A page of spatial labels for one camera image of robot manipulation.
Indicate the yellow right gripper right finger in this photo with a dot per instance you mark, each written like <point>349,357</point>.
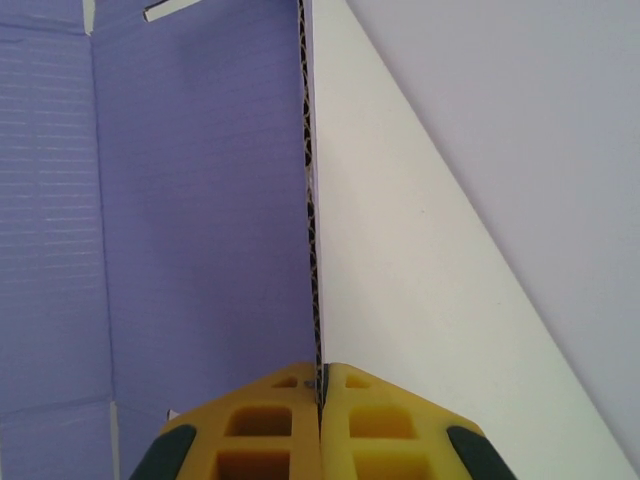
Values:
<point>385,425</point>

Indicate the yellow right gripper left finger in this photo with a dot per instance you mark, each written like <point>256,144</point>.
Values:
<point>260,425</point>

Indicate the purple cardboard box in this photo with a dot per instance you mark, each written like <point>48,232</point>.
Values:
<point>200,200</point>

